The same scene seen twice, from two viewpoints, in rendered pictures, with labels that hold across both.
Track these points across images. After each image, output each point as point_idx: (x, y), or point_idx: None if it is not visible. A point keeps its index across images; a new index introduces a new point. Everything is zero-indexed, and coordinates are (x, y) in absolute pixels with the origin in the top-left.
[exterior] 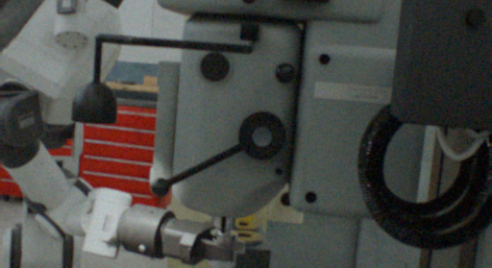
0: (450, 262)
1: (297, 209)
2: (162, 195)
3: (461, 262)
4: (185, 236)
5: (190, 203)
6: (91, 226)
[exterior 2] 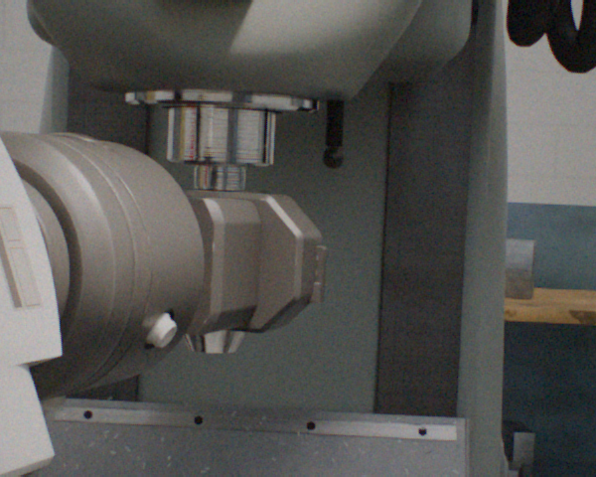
0: (307, 191)
1: (457, 49)
2: None
3: (410, 163)
4: (286, 209)
5: (373, 47)
6: None
